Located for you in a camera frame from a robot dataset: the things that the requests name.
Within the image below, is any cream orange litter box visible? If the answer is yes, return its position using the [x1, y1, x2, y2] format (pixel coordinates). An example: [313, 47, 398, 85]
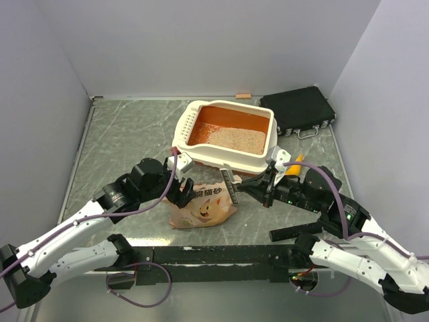
[172, 100, 278, 175]

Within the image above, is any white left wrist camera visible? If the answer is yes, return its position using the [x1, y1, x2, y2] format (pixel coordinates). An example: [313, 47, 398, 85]
[167, 152, 194, 182]

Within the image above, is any black hard case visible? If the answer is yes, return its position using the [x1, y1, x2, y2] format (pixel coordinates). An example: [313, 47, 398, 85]
[259, 86, 336, 140]

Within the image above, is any pink cat litter bag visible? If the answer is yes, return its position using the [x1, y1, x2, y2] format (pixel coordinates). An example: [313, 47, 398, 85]
[163, 182, 238, 229]

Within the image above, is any small wooden block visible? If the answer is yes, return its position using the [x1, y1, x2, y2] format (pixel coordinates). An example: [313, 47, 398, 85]
[235, 93, 252, 99]

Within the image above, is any yellow plastic scoop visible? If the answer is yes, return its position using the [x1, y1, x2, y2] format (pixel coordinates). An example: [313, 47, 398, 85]
[286, 154, 304, 176]

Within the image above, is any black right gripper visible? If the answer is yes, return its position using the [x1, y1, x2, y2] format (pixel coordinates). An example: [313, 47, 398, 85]
[236, 164, 319, 211]

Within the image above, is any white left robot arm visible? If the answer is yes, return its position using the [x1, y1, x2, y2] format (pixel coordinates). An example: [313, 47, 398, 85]
[1, 153, 196, 309]

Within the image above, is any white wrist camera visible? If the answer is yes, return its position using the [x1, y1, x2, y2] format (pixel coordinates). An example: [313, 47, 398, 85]
[167, 152, 194, 182]
[266, 146, 291, 184]

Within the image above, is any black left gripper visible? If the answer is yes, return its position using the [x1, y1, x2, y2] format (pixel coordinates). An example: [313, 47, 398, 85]
[139, 157, 198, 208]

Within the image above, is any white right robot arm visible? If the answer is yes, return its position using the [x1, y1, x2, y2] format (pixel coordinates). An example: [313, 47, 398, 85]
[235, 163, 428, 315]

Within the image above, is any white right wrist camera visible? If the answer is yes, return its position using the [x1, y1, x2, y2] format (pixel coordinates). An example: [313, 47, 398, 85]
[266, 146, 291, 184]

